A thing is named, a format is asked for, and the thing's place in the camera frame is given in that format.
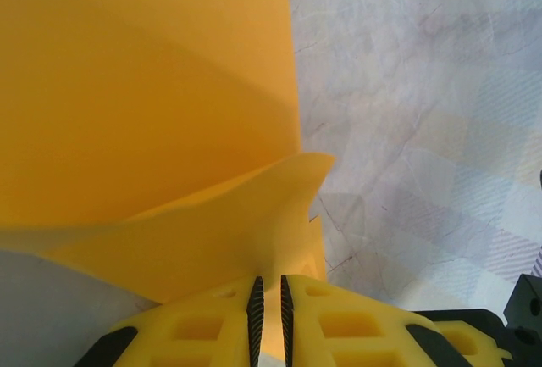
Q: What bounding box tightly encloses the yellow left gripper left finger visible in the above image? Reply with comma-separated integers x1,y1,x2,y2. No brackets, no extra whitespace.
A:
78,275,266,367

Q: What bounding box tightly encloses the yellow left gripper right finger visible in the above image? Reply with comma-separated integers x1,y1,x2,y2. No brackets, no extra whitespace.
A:
279,273,465,367

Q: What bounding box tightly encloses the orange cloth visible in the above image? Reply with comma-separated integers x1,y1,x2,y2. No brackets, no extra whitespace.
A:
0,0,338,305

